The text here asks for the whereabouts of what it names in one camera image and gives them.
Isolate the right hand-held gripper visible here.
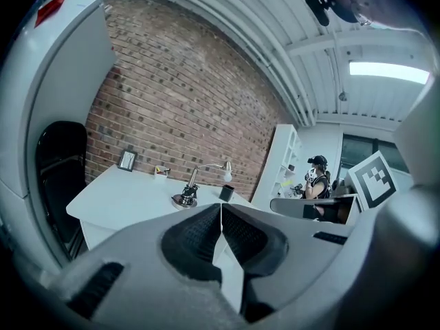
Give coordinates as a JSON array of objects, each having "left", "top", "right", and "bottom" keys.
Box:
[{"left": 346, "top": 82, "right": 440, "bottom": 318}]

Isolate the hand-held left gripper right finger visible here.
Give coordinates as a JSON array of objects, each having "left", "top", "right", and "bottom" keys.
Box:
[{"left": 221, "top": 203, "right": 358, "bottom": 325}]

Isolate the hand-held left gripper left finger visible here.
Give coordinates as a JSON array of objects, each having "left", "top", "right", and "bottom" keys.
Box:
[{"left": 20, "top": 203, "right": 249, "bottom": 330}]

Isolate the silver table lamp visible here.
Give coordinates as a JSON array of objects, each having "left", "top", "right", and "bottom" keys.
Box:
[{"left": 171, "top": 160, "right": 234, "bottom": 209}]

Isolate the white desk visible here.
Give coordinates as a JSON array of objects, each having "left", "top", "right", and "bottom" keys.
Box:
[
  {"left": 269, "top": 193, "right": 362, "bottom": 226},
  {"left": 65, "top": 164, "right": 257, "bottom": 251}
]

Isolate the black square cup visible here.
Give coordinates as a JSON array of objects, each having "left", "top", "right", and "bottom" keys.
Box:
[{"left": 218, "top": 184, "right": 236, "bottom": 203}]

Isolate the dark window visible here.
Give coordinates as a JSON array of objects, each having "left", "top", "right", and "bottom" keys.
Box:
[{"left": 341, "top": 133, "right": 414, "bottom": 182}]

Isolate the white shelf unit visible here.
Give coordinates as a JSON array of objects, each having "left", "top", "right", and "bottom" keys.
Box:
[{"left": 250, "top": 124, "right": 304, "bottom": 210}]

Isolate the black chair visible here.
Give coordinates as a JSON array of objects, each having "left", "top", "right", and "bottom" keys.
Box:
[{"left": 35, "top": 120, "right": 89, "bottom": 258}]

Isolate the rectangular ceiling light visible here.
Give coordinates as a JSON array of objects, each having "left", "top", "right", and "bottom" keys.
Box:
[{"left": 348, "top": 59, "right": 431, "bottom": 86}]

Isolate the tall white cabinet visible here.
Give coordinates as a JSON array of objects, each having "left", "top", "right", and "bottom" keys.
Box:
[{"left": 0, "top": 0, "right": 118, "bottom": 278}]

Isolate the red sticker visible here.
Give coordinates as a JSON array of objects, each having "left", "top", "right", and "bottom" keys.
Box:
[{"left": 34, "top": 0, "right": 68, "bottom": 29}]

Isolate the black picture frame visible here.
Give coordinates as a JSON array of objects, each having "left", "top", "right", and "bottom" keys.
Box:
[{"left": 117, "top": 149, "right": 138, "bottom": 173}]

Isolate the black head-worn camera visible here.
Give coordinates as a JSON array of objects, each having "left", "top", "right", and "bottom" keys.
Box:
[{"left": 305, "top": 0, "right": 332, "bottom": 28}]

